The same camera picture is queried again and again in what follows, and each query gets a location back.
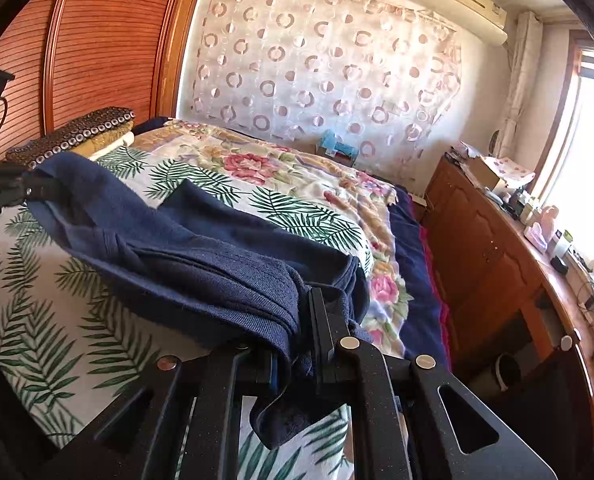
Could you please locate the cardboard box with patterned lid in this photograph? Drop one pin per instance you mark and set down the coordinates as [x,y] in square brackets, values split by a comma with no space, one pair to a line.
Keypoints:
[499,174]

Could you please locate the bed with leaf-print cover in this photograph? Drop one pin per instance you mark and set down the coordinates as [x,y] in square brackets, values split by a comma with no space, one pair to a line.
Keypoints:
[67,346]

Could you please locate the yellow folded cloth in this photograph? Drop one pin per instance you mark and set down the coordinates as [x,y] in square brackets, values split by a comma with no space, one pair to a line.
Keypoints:
[103,144]

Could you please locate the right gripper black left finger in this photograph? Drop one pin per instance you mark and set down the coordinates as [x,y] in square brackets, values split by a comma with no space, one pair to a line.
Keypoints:
[179,420]

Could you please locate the floral quilt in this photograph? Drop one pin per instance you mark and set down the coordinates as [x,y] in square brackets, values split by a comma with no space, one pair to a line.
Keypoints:
[303,194]

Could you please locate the window with wooden frame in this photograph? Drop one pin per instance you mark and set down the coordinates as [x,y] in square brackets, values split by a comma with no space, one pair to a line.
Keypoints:
[567,173]

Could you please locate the light blue toy box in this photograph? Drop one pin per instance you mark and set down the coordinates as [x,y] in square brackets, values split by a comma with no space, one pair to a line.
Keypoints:
[329,146]

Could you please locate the dark circle-patterned folded cloth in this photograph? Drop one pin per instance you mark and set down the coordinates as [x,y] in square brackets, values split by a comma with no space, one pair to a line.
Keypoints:
[71,134]

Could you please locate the wooden wardrobe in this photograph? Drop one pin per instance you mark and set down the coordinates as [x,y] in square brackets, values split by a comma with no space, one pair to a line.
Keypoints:
[70,57]

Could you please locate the navy blue garment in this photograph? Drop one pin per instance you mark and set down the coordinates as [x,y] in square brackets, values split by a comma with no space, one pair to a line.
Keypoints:
[208,270]

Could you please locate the white wall air conditioner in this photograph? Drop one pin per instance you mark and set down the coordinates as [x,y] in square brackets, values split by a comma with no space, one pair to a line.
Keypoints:
[483,18]

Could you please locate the circle-patterned sheer curtain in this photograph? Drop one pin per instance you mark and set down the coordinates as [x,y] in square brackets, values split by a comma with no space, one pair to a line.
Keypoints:
[377,77]

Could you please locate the tied-back cream curtain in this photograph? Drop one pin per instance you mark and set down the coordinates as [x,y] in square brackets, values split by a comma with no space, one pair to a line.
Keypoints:
[525,63]

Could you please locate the pink bottle on sideboard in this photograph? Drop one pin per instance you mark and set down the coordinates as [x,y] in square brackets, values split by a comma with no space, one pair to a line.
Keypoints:
[541,231]

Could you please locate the navy blue bed sheet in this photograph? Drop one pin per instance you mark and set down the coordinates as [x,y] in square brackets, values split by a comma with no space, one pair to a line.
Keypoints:
[424,330]

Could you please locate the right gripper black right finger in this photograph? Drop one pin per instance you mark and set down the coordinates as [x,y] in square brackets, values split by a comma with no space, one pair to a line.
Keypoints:
[412,419]

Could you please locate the long wooden sideboard cabinet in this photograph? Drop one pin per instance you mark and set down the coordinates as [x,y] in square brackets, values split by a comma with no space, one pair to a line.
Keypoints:
[501,292]

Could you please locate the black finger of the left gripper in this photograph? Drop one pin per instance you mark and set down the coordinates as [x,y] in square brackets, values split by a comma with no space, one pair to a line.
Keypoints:
[40,188]

